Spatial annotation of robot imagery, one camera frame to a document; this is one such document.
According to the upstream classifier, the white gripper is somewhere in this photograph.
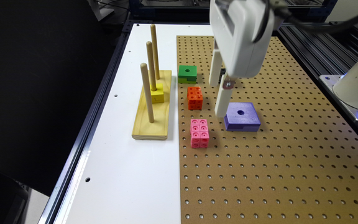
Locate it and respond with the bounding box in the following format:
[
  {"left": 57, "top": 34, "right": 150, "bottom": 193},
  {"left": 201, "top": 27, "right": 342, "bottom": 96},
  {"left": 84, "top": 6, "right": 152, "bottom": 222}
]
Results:
[{"left": 209, "top": 0, "right": 275, "bottom": 118}]

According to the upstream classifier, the black cube block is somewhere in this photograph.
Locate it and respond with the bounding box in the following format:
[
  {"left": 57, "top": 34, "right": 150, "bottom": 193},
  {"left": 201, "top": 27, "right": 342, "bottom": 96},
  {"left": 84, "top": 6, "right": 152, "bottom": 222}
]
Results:
[{"left": 218, "top": 68, "right": 226, "bottom": 84}]

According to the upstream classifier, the orange cube block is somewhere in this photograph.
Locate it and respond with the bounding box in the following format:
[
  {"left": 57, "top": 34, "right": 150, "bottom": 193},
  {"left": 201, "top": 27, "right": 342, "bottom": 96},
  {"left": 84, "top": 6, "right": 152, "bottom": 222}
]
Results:
[{"left": 187, "top": 86, "right": 203, "bottom": 110}]

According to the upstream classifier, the green square block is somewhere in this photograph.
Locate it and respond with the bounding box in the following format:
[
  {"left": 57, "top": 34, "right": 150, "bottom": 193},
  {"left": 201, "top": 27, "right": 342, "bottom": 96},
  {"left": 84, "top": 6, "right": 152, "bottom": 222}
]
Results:
[{"left": 178, "top": 65, "right": 197, "bottom": 84}]

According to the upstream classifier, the purple square block with hole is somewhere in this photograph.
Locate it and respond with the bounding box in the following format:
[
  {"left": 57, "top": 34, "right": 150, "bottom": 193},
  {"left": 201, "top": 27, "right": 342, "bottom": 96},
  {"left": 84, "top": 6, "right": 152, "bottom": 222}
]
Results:
[{"left": 224, "top": 102, "right": 260, "bottom": 132}]

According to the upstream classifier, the pink cube block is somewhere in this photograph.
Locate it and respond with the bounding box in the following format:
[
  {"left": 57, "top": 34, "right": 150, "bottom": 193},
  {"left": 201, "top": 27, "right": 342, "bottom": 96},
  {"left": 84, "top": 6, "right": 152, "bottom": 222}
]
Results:
[{"left": 190, "top": 119, "right": 209, "bottom": 148}]

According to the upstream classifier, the yellow cube block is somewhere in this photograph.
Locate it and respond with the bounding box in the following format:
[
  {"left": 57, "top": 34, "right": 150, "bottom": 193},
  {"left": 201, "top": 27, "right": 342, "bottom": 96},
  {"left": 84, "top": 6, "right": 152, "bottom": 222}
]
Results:
[{"left": 150, "top": 83, "right": 164, "bottom": 103}]

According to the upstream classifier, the middle wooden peg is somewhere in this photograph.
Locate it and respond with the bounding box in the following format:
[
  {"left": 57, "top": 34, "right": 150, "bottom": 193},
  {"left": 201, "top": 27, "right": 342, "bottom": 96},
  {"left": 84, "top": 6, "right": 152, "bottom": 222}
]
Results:
[{"left": 146, "top": 41, "right": 157, "bottom": 91}]

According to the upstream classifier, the wooden peg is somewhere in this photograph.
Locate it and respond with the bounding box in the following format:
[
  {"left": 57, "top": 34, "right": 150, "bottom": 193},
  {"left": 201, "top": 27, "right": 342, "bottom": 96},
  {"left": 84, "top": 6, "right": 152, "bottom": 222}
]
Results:
[
  {"left": 150, "top": 24, "right": 160, "bottom": 80},
  {"left": 146, "top": 41, "right": 157, "bottom": 91},
  {"left": 140, "top": 63, "right": 154, "bottom": 123}
]

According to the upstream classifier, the front wooden peg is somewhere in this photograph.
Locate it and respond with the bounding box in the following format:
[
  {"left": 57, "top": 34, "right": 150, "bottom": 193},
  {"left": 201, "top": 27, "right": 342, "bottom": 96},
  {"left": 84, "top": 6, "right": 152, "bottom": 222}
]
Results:
[{"left": 140, "top": 63, "right": 154, "bottom": 123}]

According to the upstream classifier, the rear wooden peg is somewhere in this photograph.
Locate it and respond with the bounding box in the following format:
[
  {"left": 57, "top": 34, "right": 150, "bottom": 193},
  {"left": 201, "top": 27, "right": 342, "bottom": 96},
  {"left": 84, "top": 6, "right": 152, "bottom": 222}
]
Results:
[{"left": 150, "top": 24, "right": 160, "bottom": 80}]

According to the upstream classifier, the wooden peg stand base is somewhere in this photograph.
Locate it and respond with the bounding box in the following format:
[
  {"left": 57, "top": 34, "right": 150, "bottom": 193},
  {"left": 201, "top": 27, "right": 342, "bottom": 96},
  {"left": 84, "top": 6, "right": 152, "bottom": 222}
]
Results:
[{"left": 131, "top": 70, "right": 173, "bottom": 141}]

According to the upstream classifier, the brown perforated pegboard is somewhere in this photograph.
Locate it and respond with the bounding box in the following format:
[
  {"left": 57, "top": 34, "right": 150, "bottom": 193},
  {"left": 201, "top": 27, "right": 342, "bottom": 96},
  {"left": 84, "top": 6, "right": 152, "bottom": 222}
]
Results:
[{"left": 177, "top": 35, "right": 358, "bottom": 223}]

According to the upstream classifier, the black cable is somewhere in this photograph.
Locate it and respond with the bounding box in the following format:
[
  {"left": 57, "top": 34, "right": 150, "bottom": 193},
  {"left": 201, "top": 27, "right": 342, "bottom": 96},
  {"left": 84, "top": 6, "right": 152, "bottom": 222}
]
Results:
[{"left": 252, "top": 0, "right": 358, "bottom": 44}]

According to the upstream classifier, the black aluminium frame rail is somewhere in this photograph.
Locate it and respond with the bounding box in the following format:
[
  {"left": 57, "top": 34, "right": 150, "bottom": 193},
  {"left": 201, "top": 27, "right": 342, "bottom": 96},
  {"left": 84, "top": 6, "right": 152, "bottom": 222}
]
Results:
[{"left": 39, "top": 19, "right": 142, "bottom": 224}]

